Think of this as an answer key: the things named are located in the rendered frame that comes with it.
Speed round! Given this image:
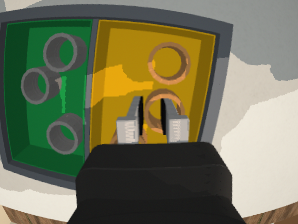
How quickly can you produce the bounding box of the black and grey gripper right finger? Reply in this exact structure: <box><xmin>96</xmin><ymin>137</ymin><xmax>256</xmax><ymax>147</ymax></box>
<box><xmin>161</xmin><ymin>98</ymin><xmax>189</xmax><ymax>143</ymax></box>

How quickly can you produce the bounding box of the bronze bushing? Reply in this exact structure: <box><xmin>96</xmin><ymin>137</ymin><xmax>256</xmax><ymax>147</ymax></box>
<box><xmin>110</xmin><ymin>128</ymin><xmax>147</xmax><ymax>144</ymax></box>
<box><xmin>148</xmin><ymin>42</ymin><xmax>191</xmax><ymax>85</ymax></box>
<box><xmin>144</xmin><ymin>89</ymin><xmax>185</xmax><ymax>133</ymax></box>

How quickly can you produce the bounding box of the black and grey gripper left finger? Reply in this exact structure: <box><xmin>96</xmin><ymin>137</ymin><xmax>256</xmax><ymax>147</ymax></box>
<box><xmin>116</xmin><ymin>96</ymin><xmax>144</xmax><ymax>144</ymax></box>

